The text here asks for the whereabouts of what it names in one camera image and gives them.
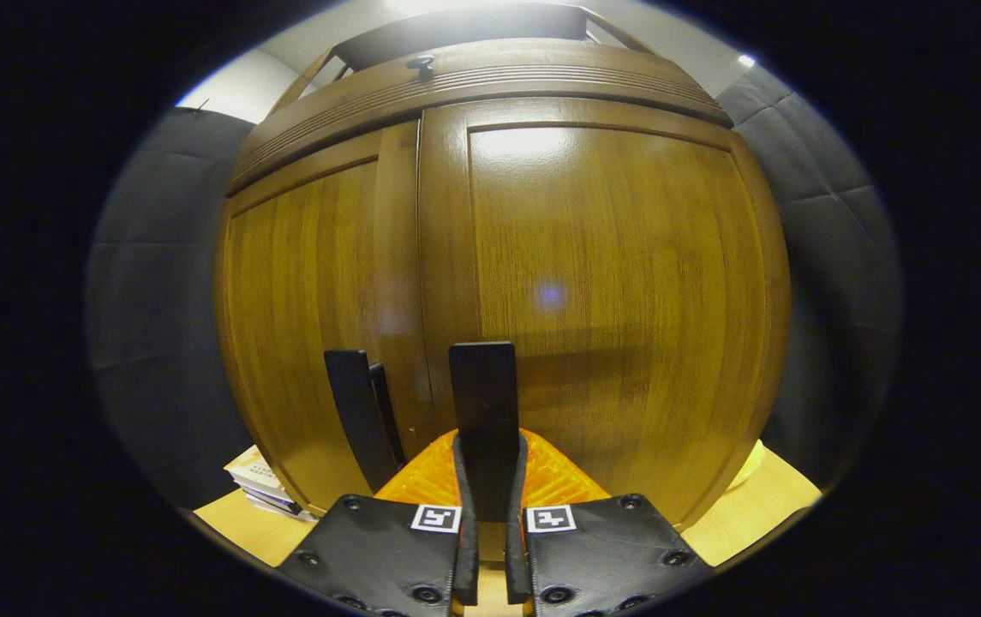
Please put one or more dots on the wooden cabinet door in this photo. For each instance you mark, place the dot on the wooden cabinet door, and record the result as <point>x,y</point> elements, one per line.
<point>610,283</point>
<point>310,300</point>

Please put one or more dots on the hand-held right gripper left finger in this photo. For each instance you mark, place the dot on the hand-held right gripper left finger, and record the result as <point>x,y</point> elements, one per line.
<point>466,548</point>

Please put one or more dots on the large ceiling light panel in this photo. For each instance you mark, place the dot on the large ceiling light panel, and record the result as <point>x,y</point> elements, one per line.
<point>456,5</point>

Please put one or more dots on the round black drawer knob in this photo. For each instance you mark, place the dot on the round black drawer knob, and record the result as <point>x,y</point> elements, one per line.
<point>421,64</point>

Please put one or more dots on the wooden double-door shoe cabinet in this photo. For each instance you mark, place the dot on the wooden double-door shoe cabinet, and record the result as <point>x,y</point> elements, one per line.
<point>473,34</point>

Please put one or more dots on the stack of books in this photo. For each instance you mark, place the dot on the stack of books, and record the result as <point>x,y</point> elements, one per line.
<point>254,471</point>

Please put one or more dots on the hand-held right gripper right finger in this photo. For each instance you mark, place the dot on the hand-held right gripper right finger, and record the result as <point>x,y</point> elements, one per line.
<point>517,548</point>

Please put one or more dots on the small ceiling light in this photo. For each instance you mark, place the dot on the small ceiling light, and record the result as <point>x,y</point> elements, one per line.
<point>746,61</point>

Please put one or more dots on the wooden cabinet drawer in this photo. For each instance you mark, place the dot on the wooden cabinet drawer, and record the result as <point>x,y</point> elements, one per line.
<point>490,81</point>

